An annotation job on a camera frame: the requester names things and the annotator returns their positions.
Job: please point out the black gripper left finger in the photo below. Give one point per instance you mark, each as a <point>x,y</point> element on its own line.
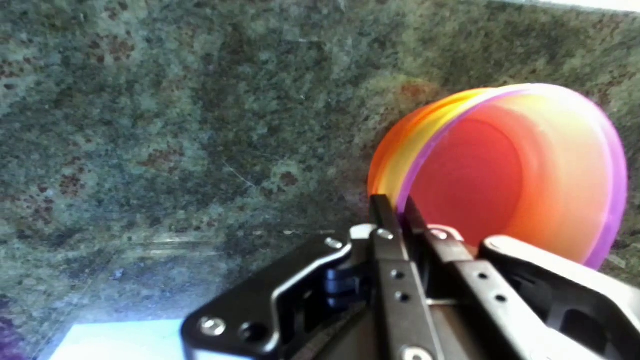
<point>403,316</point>

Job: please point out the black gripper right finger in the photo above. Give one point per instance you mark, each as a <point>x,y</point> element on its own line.
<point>477,313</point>

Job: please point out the purple plastic cup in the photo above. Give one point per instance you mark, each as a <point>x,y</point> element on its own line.
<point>575,176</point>

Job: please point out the lime green plastic cup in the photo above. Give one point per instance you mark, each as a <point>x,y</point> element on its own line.
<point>419,187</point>

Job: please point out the orange plastic cup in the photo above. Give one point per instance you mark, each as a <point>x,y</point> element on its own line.
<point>404,140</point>

